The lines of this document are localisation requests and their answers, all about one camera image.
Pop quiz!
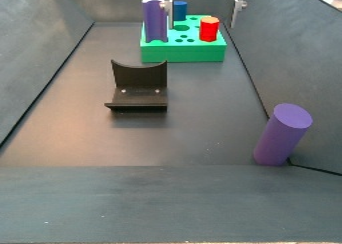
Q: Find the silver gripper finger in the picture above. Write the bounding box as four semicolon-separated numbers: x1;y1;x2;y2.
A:
230;0;248;27
163;0;174;29

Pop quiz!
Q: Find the purple round cylinder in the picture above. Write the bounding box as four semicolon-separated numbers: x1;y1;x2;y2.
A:
253;103;313;166

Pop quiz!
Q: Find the green shape sorting board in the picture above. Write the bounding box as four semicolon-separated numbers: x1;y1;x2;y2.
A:
141;15;228;63

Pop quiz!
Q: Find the dark blue cylinder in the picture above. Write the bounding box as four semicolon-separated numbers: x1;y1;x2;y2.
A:
174;1;187;21

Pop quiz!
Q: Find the purple arch-cut block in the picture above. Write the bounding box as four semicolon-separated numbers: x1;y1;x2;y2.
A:
142;1;167;43

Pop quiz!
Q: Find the red hexagonal prism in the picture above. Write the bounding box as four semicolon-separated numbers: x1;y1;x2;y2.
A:
199;16;220;42

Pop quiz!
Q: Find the black curved holder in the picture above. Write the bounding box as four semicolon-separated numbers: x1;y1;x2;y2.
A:
105;60;169;110

